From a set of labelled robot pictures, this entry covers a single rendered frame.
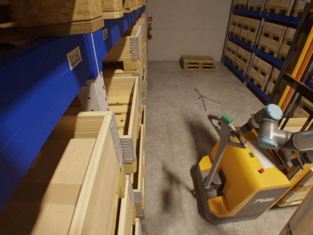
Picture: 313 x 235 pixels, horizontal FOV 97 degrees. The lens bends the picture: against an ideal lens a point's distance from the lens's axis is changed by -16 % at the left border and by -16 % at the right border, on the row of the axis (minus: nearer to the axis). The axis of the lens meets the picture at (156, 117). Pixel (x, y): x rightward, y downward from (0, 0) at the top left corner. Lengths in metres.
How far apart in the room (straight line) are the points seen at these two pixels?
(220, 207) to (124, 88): 1.61
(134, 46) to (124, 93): 0.45
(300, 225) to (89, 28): 0.62
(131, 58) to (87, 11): 1.27
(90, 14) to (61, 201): 0.37
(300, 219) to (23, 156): 0.56
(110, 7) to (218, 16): 6.48
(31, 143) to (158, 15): 6.39
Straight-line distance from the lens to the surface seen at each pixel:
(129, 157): 1.00
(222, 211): 2.01
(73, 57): 0.41
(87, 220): 0.32
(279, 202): 2.35
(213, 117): 1.38
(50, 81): 0.32
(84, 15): 0.33
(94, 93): 0.57
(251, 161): 1.79
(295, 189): 2.11
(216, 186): 2.09
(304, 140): 0.84
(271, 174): 1.79
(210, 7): 6.86
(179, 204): 2.33
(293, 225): 0.54
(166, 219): 2.25
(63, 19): 0.35
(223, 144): 1.49
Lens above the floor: 2.13
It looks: 38 degrees down
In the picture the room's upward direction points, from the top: straight up
